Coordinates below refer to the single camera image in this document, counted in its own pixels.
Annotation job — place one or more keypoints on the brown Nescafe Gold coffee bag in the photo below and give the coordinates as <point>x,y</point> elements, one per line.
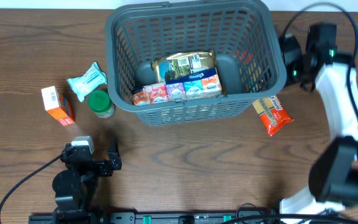
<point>179,65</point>

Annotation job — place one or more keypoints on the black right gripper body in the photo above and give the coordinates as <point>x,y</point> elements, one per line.
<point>289,58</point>

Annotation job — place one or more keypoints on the orange San Remo spaghetti pack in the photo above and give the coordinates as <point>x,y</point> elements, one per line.
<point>272,114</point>

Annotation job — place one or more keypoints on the green lid glass jar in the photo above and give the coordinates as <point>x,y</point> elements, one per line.
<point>100,103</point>

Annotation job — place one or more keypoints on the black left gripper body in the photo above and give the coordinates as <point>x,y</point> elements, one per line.
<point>102,167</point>

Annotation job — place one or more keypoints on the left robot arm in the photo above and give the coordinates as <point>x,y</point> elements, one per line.
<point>76,186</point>

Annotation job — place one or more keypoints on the Kleenex tissue multipack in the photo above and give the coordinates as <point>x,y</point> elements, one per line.
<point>203,84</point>

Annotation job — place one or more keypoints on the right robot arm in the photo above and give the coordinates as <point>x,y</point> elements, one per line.
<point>333,178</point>

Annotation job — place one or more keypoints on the teal wet wipes packet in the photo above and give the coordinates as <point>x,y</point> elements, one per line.
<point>85,84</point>

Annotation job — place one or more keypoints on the grey plastic shopping basket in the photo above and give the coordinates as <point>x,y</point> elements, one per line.
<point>240,33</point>

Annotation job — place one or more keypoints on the orange and white carton box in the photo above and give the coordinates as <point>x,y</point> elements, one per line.
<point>57,106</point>

